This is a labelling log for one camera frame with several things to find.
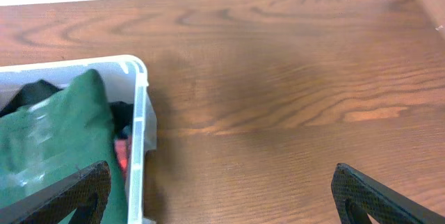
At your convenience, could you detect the black garment with tape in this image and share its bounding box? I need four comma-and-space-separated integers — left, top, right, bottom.
1, 79, 61, 117

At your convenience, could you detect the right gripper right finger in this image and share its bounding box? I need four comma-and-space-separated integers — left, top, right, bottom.
331, 163, 444, 224

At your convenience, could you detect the dark green shirt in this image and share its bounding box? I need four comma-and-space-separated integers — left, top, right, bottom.
1, 70, 128, 223

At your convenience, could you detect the clear plastic storage bin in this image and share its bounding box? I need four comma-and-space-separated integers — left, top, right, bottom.
1, 55, 157, 224

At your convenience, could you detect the large black shirt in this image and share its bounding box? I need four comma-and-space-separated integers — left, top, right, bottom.
109, 102, 134, 138

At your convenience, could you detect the red navy plaid shirt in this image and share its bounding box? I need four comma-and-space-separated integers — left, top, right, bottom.
114, 138, 131, 179

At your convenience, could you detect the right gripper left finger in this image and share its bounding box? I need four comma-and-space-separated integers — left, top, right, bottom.
1, 161, 111, 223

